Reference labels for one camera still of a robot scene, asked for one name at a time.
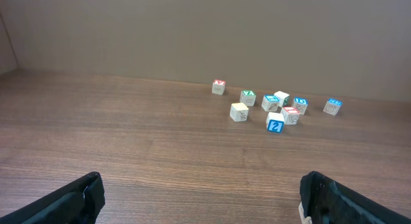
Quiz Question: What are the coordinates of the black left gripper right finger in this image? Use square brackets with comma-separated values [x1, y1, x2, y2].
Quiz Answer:
[298, 171, 410, 224]

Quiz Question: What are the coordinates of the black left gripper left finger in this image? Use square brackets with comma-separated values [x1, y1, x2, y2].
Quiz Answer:
[1, 171, 105, 224]

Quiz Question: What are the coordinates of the red I block upper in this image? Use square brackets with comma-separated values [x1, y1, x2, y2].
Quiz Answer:
[281, 107, 300, 125]

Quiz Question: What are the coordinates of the white block blue 2 side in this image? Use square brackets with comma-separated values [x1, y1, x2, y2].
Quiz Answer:
[266, 112, 284, 133]

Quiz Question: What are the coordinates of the blue top block far right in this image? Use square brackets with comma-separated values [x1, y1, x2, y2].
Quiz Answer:
[323, 98, 343, 116]

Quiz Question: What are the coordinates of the blue D letter block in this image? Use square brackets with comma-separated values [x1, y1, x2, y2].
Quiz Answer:
[292, 97, 308, 115]

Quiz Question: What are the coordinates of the white block green side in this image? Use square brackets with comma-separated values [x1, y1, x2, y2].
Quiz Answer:
[274, 90, 290, 107]

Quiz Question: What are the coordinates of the blue L letter block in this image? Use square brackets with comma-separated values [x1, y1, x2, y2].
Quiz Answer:
[261, 94, 280, 112]

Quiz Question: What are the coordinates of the yellow S letter block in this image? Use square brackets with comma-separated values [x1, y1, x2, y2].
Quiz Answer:
[230, 103, 249, 122]

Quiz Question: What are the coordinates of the green Z letter block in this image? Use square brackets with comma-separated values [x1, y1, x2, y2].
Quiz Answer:
[240, 90, 256, 107]

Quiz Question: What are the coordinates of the red Y block far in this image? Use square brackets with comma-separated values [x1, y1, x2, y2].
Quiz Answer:
[212, 79, 225, 95]

